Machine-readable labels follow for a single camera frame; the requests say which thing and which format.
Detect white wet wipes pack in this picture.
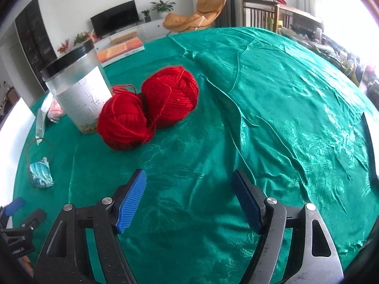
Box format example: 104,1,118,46
35,92,54,145

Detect red yarn ball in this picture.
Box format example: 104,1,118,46
141,66,199,128
97,84,155,150

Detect pink cloth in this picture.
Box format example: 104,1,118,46
47,98,66,123

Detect teal patterned pouch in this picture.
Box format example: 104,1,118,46
29,157,54,188

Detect white storage box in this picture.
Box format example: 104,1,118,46
0,99,35,206

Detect clear jar black lid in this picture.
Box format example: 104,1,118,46
41,40,112,134

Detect green satin tablecloth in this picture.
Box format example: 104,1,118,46
14,28,378,283

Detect red flower plant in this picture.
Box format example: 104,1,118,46
57,39,69,54

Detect orange book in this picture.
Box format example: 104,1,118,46
97,37,144,67

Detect dark tall bookshelf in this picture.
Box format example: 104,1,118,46
15,0,57,91

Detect white TV cabinet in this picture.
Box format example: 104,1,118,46
95,19,169,52

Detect black television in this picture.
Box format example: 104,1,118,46
90,0,139,37

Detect green potted plant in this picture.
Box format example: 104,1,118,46
151,0,176,19

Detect wooden railing chair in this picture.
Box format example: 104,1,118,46
242,0,324,33

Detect orange lounge chair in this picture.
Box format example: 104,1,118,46
162,0,227,33

